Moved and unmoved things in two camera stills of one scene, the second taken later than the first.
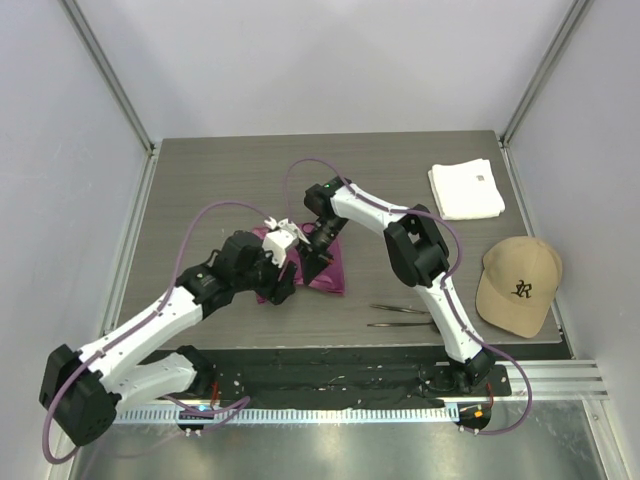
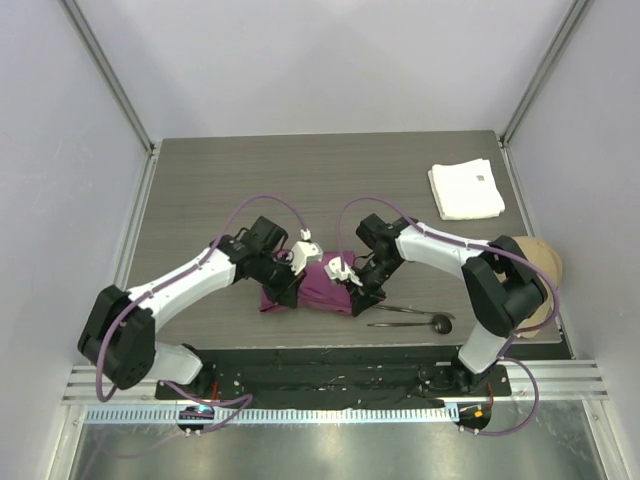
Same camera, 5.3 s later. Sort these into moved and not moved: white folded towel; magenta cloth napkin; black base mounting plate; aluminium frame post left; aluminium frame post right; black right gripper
Moved: black right gripper; magenta cloth napkin
Not moved: aluminium frame post right; white folded towel; aluminium frame post left; black base mounting plate
